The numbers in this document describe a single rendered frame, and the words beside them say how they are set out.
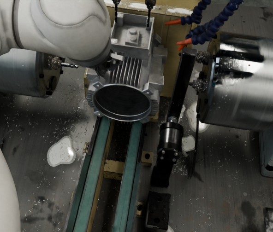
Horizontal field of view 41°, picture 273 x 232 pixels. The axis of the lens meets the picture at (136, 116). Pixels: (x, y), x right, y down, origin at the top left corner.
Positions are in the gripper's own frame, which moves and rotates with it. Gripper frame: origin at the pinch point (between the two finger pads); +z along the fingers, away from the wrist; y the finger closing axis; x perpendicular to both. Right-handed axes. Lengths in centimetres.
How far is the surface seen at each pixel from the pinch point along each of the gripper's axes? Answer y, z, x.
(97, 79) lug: 0.5, 1.1, 2.8
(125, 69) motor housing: -5.9, 0.7, -0.6
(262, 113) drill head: -40.4, 1.9, 4.7
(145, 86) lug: -11.5, 1.4, 2.6
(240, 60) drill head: -32.6, -1.5, -6.4
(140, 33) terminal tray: -7.8, 6.7, -12.1
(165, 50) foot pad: -14.9, 9.8, -9.4
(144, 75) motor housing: -10.5, 4.2, -0.7
